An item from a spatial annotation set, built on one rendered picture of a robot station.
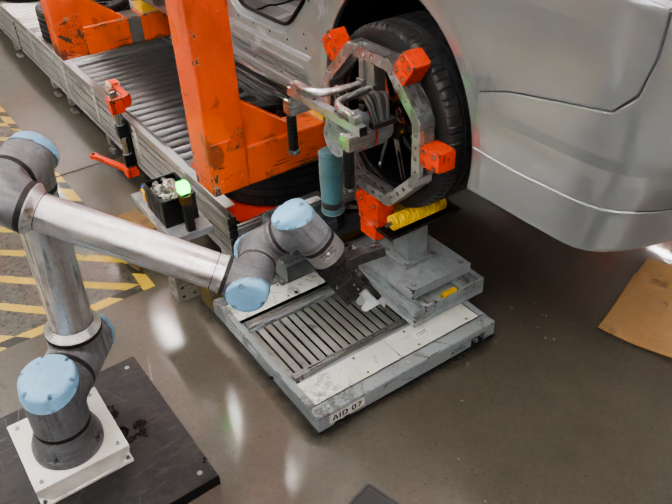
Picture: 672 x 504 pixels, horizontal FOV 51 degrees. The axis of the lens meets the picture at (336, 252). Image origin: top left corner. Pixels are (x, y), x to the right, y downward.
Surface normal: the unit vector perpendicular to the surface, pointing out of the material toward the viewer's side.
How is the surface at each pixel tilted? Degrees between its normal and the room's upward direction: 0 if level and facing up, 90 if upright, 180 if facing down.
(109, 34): 90
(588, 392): 0
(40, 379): 8
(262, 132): 90
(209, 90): 90
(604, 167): 91
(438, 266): 0
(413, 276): 0
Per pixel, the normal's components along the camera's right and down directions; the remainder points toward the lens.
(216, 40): 0.57, 0.46
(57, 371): 0.01, -0.73
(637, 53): -0.68, 0.44
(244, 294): -0.03, 0.64
